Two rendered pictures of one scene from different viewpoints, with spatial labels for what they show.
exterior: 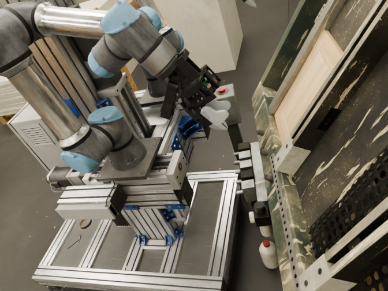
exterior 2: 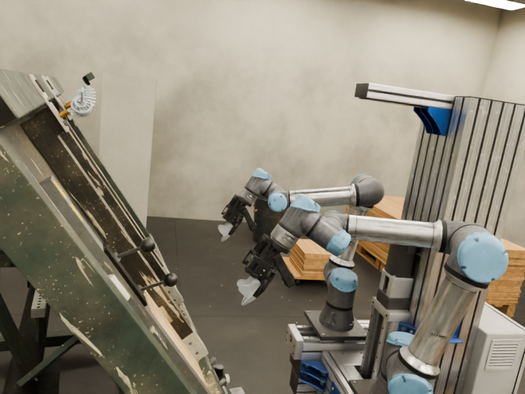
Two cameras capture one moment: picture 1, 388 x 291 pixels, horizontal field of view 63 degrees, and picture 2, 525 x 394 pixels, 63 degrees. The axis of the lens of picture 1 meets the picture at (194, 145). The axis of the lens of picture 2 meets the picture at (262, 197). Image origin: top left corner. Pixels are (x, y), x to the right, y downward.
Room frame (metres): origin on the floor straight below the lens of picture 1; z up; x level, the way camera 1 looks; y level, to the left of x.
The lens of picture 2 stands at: (2.08, -1.17, 1.92)
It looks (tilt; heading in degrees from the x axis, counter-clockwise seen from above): 12 degrees down; 139
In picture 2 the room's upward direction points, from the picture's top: 7 degrees clockwise
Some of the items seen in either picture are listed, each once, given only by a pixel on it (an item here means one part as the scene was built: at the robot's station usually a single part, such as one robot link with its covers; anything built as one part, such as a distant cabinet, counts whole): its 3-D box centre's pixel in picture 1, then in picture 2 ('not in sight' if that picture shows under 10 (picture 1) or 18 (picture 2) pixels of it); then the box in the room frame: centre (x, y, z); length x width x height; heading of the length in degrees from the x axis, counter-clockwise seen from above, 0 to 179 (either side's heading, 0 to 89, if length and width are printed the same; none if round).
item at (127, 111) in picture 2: not in sight; (126, 160); (-3.06, 1.00, 1.03); 0.60 x 0.58 x 2.05; 153
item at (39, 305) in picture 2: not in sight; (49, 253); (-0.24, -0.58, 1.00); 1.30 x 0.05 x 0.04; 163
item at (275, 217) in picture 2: not in sight; (268, 219); (-2.33, 2.87, 0.33); 0.54 x 0.54 x 0.65
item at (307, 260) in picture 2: not in sight; (308, 261); (-1.09, 2.46, 0.20); 0.61 x 0.51 x 0.40; 153
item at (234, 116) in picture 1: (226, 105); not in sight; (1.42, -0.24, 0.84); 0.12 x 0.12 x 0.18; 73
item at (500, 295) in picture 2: not in sight; (417, 244); (-0.63, 4.03, 0.39); 2.46 x 1.04 x 0.78; 153
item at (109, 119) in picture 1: (108, 126); (342, 286); (1.04, 0.26, 1.20); 0.13 x 0.12 x 0.14; 140
